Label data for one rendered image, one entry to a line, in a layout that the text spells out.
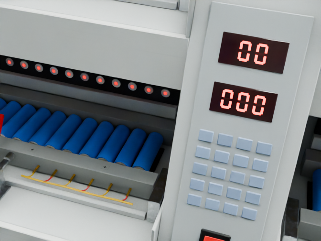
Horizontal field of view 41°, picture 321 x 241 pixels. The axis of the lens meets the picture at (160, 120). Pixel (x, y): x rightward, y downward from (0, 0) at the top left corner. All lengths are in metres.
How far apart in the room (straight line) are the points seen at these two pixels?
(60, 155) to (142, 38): 0.18
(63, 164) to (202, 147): 0.18
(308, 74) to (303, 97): 0.02
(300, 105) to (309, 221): 0.14
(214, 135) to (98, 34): 0.12
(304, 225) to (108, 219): 0.18
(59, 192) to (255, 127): 0.22
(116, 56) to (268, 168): 0.14
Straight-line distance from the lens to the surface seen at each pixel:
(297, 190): 0.49
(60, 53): 0.37
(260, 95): 0.32
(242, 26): 0.31
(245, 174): 0.34
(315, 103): 0.34
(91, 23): 0.34
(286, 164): 0.34
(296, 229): 0.41
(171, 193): 0.36
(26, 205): 0.45
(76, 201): 0.45
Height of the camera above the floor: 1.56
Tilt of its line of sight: 17 degrees down
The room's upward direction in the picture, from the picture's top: 9 degrees clockwise
